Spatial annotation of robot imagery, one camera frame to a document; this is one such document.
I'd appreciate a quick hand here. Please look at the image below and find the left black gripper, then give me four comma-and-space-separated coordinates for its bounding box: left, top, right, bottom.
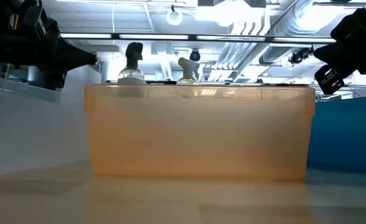
0, 30, 98, 91

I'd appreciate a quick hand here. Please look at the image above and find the black ceiling-mounted device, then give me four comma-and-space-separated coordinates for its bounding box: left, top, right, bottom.
288, 46, 315, 65

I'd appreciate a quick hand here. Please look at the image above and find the spray bottle with grey trigger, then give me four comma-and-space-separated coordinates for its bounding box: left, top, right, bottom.
117, 42, 146, 85

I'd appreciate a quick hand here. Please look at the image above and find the teal plastic bin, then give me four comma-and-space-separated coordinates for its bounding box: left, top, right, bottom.
307, 95, 366, 175

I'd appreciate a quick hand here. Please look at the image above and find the clear plastic bin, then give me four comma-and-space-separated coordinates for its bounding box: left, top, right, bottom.
0, 73, 93, 178

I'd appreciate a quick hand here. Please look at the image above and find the spray bottle with white trigger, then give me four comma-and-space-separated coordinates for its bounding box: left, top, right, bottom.
176, 57, 201, 85

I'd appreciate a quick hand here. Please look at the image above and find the overhead light bar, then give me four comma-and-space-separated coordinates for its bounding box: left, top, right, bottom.
60, 32, 338, 44

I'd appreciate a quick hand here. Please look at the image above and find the orange translucent plastic bin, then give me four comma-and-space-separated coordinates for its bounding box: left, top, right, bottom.
83, 83, 317, 183

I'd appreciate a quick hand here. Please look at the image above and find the white hanging ring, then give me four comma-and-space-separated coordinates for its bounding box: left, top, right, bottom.
166, 8, 184, 27

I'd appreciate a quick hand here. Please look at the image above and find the black overhead camera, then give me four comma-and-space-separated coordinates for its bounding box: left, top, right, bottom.
189, 49, 202, 62

